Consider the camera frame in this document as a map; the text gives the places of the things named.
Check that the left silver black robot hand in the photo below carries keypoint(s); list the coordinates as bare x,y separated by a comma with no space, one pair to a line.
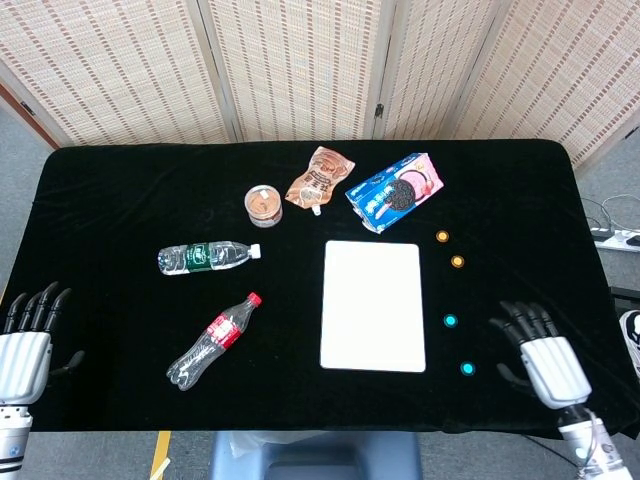
22,355

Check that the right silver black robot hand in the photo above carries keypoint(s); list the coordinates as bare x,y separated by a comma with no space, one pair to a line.
555,370

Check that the cyan button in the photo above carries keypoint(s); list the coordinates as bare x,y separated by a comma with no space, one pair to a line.
467,368
450,320

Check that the orange button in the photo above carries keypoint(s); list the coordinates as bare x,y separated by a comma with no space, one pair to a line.
442,236
457,261

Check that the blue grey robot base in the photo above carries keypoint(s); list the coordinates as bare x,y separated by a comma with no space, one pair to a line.
320,457

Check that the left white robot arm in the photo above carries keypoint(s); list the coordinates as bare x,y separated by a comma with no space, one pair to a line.
12,440

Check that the white rectangular board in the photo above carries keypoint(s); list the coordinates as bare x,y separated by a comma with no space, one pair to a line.
372,306

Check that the white black shoe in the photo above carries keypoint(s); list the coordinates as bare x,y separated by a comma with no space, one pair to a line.
632,340

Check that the black metal bar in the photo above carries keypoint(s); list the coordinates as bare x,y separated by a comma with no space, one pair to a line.
625,292

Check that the white power strip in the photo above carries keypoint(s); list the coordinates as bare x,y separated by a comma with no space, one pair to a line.
617,241

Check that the red label cola bottle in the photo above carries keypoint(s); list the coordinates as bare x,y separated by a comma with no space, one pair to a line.
215,340

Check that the black velvet tablecloth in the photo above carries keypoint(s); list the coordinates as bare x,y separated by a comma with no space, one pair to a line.
150,200

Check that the green label water bottle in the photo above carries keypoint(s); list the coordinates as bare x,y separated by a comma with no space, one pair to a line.
205,257

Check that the blue pink cookie box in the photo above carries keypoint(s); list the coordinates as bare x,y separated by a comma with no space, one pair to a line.
395,192

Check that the black screen hinge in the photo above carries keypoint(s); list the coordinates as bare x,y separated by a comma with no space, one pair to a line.
27,107
378,110

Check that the clear jar brown contents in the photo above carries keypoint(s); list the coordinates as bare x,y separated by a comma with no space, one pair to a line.
263,205

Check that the brown spout pouch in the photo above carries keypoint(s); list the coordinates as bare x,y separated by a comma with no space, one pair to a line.
320,177

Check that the woven bamboo folding screen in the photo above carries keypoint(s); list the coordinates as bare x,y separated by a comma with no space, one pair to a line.
300,65

